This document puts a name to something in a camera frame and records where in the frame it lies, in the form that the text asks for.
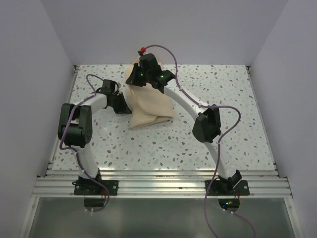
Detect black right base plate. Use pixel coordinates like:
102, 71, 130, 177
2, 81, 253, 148
208, 178, 250, 196

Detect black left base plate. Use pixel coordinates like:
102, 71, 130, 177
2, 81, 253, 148
72, 179, 119, 196

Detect aluminium rail frame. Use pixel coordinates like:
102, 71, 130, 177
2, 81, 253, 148
21, 65, 304, 238

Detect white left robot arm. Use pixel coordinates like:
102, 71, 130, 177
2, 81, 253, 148
57, 80, 132, 195

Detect beige cloth drape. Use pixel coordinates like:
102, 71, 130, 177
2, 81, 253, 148
124, 58, 174, 129

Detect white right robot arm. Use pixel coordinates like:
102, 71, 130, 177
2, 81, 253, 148
126, 52, 242, 195

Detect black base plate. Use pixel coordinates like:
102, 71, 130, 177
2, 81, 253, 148
208, 178, 250, 196
72, 179, 119, 196

